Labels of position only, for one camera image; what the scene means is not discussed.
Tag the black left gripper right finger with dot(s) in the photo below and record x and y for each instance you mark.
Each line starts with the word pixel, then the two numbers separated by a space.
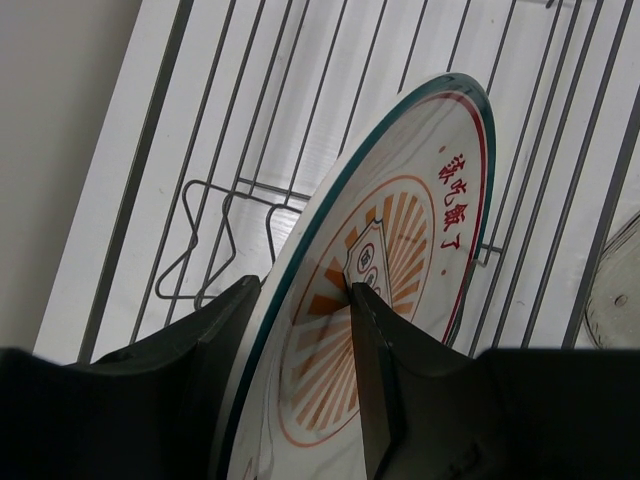
pixel 429 412

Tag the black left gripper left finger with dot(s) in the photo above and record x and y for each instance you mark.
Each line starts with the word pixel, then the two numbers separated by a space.
pixel 145 411

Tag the orange sunburst plate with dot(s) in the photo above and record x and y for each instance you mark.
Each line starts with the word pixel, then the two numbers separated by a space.
pixel 403 210

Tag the clear glass plate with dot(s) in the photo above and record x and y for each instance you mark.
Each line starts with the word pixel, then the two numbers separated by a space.
pixel 612 312

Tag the metal wire dish rack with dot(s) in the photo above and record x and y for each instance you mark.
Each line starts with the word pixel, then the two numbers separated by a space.
pixel 255 100

